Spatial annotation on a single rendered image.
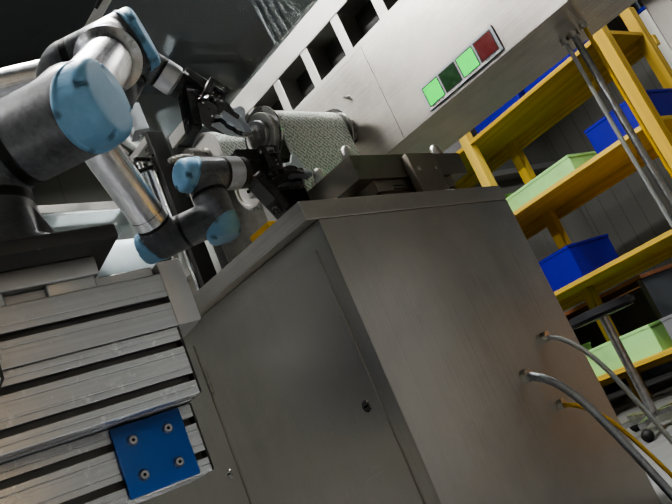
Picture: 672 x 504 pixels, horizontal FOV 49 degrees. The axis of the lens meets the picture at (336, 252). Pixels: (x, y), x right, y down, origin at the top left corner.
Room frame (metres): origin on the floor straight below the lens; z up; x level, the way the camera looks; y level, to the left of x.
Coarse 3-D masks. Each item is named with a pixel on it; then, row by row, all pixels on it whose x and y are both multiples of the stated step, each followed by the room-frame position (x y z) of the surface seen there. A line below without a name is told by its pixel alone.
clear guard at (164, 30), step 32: (128, 0) 1.94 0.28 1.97; (160, 0) 1.93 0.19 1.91; (192, 0) 1.92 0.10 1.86; (224, 0) 1.91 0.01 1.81; (256, 0) 1.91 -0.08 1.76; (288, 0) 1.90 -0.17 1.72; (160, 32) 2.03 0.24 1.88; (192, 32) 2.02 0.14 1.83; (224, 32) 2.01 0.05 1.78; (256, 32) 2.00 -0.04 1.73; (288, 32) 1.99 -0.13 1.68; (192, 64) 2.12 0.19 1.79; (224, 64) 2.11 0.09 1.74; (256, 64) 2.10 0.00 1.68; (160, 96) 2.25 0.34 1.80; (160, 128) 2.38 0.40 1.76
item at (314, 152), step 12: (288, 144) 1.65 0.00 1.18; (300, 144) 1.67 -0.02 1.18; (312, 144) 1.70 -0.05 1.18; (324, 144) 1.73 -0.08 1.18; (336, 144) 1.76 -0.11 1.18; (348, 144) 1.80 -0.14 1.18; (300, 156) 1.66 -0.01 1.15; (312, 156) 1.69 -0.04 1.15; (324, 156) 1.72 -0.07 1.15; (336, 156) 1.75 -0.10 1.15; (312, 168) 1.68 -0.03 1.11; (324, 168) 1.71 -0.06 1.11; (312, 180) 1.67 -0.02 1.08
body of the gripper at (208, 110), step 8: (184, 72) 1.54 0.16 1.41; (192, 72) 1.58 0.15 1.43; (184, 80) 1.54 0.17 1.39; (192, 80) 1.58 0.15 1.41; (200, 80) 1.59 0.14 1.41; (208, 80) 1.60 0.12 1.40; (216, 80) 1.61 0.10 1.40; (176, 88) 1.54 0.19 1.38; (184, 88) 1.56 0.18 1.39; (192, 88) 1.57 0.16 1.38; (200, 88) 1.59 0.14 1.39; (208, 88) 1.58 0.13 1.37; (224, 88) 1.62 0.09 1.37; (200, 96) 1.58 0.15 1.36; (208, 96) 1.57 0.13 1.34; (216, 96) 1.61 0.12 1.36; (224, 96) 1.62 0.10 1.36; (200, 104) 1.58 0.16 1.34; (208, 104) 1.58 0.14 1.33; (200, 112) 1.60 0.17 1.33; (208, 112) 1.60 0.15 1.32; (216, 112) 1.60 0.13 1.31; (208, 120) 1.62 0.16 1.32
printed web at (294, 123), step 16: (288, 112) 1.70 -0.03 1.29; (304, 112) 1.74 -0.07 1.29; (320, 112) 1.79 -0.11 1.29; (288, 128) 1.66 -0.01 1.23; (304, 128) 1.70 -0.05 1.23; (320, 128) 1.74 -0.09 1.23; (336, 128) 1.78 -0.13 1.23; (224, 144) 1.82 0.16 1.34; (240, 144) 1.86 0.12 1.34; (288, 160) 1.80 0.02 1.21; (240, 208) 1.99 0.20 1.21; (256, 208) 1.78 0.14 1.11; (240, 224) 1.97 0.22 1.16; (256, 224) 2.01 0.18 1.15; (240, 240) 1.96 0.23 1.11
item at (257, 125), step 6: (258, 120) 1.65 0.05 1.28; (252, 126) 1.67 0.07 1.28; (258, 126) 1.66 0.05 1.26; (264, 126) 1.65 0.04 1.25; (252, 132) 1.68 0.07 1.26; (258, 132) 1.66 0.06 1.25; (264, 132) 1.65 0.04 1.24; (252, 138) 1.68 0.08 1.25; (258, 138) 1.67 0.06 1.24; (264, 138) 1.65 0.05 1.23; (252, 144) 1.69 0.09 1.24; (258, 144) 1.67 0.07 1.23; (264, 144) 1.66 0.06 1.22
